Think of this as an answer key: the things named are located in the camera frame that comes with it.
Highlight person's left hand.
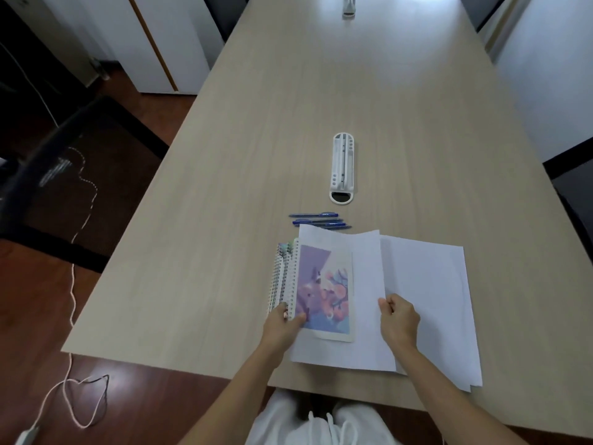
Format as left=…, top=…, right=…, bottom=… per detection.
left=259, top=302, right=307, bottom=357

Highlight person's right hand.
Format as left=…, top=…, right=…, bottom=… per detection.
left=378, top=293, right=421, bottom=352

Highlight white paper sheet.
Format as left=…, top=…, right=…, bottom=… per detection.
left=289, top=223, right=397, bottom=372

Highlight purple illustrated spiral notebook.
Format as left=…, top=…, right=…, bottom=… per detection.
left=286, top=238, right=358, bottom=343

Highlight person's right forearm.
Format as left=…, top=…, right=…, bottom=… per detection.
left=393, top=343, right=531, bottom=445

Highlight person's left forearm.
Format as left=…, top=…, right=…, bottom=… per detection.
left=178, top=340, right=289, bottom=445

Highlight stack of white papers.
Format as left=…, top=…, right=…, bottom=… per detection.
left=380, top=235, right=484, bottom=393

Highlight white cover spiral notebook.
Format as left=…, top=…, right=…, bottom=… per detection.
left=267, top=243, right=293, bottom=316

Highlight person's white trousers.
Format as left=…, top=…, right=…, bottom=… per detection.
left=245, top=389, right=446, bottom=445

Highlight white plastic pen holder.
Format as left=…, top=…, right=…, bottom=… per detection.
left=328, top=132, right=358, bottom=205

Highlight black mesh office chair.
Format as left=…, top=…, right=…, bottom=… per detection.
left=0, top=94, right=170, bottom=274

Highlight white power adapter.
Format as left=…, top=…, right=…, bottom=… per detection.
left=14, top=424, right=41, bottom=445

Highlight white cabinet with wood trim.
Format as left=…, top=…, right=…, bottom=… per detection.
left=39, top=0, right=229, bottom=96

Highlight white power cable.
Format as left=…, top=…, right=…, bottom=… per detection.
left=28, top=147, right=110, bottom=431

